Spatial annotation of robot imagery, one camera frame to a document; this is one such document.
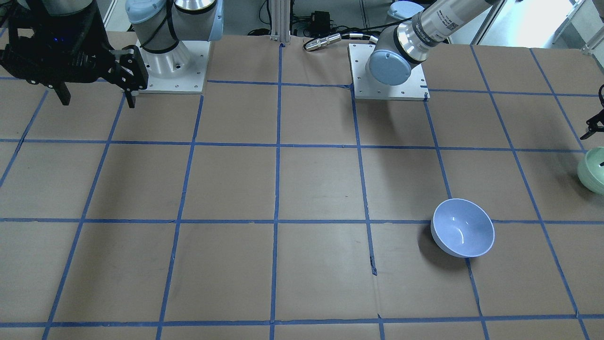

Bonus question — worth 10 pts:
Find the blue bowl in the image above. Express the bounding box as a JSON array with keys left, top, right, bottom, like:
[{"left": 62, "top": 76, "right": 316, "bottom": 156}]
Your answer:
[{"left": 430, "top": 198, "right": 495, "bottom": 258}]

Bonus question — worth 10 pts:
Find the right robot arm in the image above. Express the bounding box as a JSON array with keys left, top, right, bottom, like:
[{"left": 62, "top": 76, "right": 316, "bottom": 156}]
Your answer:
[{"left": 1, "top": 0, "right": 224, "bottom": 108}]

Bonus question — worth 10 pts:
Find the black power box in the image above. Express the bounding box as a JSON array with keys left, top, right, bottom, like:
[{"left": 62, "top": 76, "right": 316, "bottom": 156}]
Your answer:
[{"left": 308, "top": 11, "right": 331, "bottom": 35}]

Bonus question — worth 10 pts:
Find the silver metal connector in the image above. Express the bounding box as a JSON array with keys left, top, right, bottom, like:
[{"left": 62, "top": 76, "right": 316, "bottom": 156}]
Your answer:
[{"left": 303, "top": 33, "right": 342, "bottom": 52}]

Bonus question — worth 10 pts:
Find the green bowl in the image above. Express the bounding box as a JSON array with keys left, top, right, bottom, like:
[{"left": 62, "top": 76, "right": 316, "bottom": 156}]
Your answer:
[{"left": 577, "top": 147, "right": 604, "bottom": 196}]

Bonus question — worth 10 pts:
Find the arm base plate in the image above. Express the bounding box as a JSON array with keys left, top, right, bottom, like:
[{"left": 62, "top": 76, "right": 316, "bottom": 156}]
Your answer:
[
  {"left": 141, "top": 41, "right": 212, "bottom": 94},
  {"left": 349, "top": 43, "right": 431, "bottom": 101}
]

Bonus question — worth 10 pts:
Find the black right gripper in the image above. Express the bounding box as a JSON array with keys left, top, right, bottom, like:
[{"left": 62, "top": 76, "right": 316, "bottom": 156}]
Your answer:
[{"left": 1, "top": 9, "right": 149, "bottom": 109}]

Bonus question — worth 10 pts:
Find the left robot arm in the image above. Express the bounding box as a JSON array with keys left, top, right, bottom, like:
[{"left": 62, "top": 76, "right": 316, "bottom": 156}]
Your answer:
[{"left": 354, "top": 0, "right": 603, "bottom": 149}]

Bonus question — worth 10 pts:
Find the aluminium frame post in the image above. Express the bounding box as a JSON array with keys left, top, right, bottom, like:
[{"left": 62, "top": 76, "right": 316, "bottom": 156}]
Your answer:
[{"left": 267, "top": 0, "right": 291, "bottom": 46}]

